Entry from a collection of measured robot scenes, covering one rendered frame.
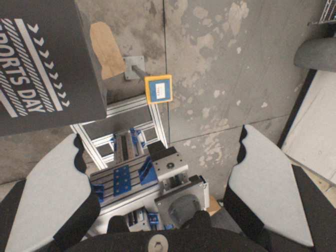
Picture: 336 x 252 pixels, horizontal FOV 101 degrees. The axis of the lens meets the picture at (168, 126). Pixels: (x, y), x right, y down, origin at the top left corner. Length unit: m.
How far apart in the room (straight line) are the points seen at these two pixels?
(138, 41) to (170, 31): 0.34
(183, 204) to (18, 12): 0.85
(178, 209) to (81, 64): 0.68
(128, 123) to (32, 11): 1.12
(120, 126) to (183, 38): 1.15
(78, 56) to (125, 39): 0.99
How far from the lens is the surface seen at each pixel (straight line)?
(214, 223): 0.61
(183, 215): 0.66
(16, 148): 2.14
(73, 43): 0.66
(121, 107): 1.46
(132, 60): 1.60
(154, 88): 0.66
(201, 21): 1.86
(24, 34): 0.69
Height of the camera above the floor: 1.59
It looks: 56 degrees down
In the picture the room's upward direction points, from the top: 145 degrees clockwise
